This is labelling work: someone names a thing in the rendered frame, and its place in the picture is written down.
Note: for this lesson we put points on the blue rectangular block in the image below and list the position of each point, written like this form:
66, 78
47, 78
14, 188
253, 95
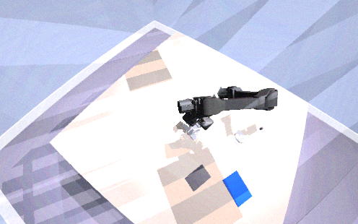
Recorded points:
237, 188

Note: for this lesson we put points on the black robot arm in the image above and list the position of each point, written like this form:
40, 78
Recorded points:
265, 99

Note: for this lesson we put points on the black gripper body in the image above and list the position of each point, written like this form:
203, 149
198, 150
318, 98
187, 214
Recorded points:
206, 122

